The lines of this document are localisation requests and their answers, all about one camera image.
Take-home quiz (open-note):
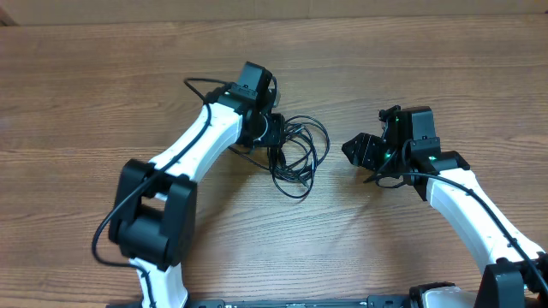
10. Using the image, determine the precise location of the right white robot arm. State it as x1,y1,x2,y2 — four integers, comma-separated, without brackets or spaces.
342,105,547,308

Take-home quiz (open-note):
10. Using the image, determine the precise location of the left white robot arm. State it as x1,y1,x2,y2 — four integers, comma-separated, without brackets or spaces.
104,62,283,307

